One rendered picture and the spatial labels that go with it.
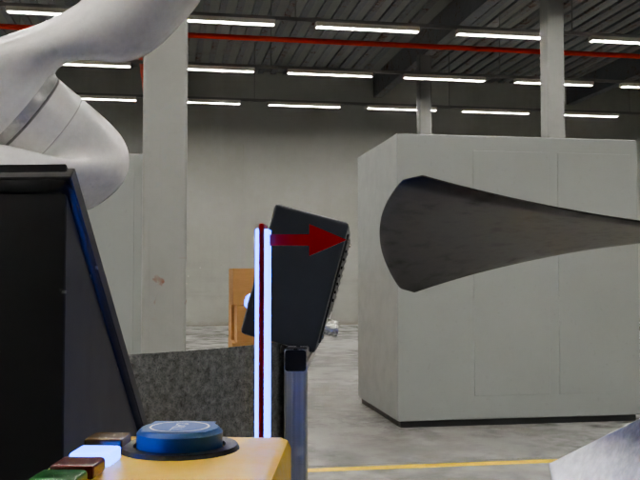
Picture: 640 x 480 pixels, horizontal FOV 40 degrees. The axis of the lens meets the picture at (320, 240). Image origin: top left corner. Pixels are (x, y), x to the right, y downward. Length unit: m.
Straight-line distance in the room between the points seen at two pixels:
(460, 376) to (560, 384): 0.82
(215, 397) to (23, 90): 1.59
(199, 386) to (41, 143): 1.50
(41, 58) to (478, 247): 0.57
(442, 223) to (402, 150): 6.17
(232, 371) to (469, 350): 4.51
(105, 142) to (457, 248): 0.52
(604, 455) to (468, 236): 0.19
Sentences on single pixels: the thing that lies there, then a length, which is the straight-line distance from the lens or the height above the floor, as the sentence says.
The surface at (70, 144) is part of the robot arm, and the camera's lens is 1.07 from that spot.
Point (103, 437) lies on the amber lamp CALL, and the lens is 0.43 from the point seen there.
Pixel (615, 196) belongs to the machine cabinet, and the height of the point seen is 1.79.
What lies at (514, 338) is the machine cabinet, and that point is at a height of 0.67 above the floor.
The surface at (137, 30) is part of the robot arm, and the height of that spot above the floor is 1.44.
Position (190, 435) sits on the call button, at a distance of 0.41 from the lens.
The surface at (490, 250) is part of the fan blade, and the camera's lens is 0.72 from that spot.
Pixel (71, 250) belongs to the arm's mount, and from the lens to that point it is 0.68.
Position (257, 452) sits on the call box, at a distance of 0.41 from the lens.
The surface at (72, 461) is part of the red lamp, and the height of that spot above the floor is 1.08.
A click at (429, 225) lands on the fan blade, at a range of 0.65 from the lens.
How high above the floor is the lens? 1.15
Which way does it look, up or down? 2 degrees up
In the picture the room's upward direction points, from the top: straight up
